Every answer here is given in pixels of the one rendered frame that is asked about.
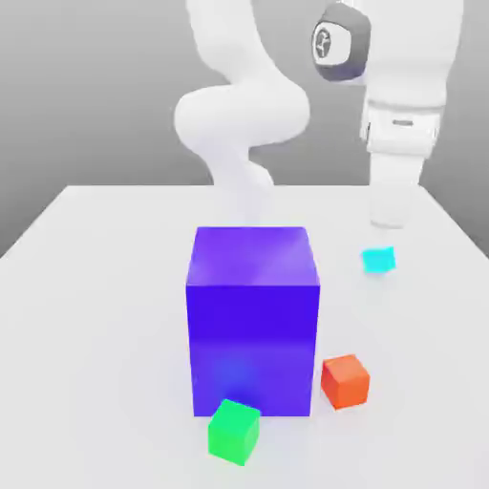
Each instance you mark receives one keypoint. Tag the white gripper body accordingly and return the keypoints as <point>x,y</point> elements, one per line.
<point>393,183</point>

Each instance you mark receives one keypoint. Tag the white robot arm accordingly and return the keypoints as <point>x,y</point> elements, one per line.
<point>244,114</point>

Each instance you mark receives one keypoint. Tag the small cyan cube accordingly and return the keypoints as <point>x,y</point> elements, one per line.
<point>379,260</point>

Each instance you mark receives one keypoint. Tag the small orange cube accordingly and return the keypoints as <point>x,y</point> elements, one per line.
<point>345,382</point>

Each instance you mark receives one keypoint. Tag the small green cube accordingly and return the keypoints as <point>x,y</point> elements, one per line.
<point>233,433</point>

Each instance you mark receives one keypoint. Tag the large purple box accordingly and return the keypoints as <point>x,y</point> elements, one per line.
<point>252,328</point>

